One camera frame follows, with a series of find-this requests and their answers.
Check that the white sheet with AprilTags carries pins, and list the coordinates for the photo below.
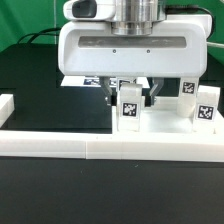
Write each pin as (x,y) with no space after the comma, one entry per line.
(93,81)

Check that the white square tabletop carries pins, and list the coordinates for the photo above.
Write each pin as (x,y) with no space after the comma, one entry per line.
(163,118)

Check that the white U-shaped obstacle wall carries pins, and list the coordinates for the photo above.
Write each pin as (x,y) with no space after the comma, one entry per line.
(176,146)

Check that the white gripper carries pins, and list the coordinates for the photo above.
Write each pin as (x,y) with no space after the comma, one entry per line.
(177,47)

